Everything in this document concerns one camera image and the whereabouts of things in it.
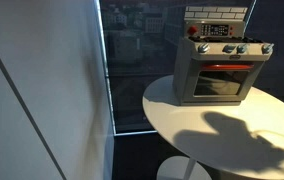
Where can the blue oven knob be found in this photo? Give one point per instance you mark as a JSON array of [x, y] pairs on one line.
[[267, 48], [242, 48], [203, 48], [229, 48]]

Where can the grey toy oven stove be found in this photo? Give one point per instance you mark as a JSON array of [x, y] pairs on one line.
[[217, 26]]

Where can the red round timer knob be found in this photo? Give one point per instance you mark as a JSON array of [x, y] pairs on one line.
[[192, 30]]

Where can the red oven door handle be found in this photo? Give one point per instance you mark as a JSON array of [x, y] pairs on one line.
[[226, 67]]

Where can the white round pedestal table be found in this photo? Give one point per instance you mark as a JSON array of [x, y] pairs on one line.
[[245, 140]]

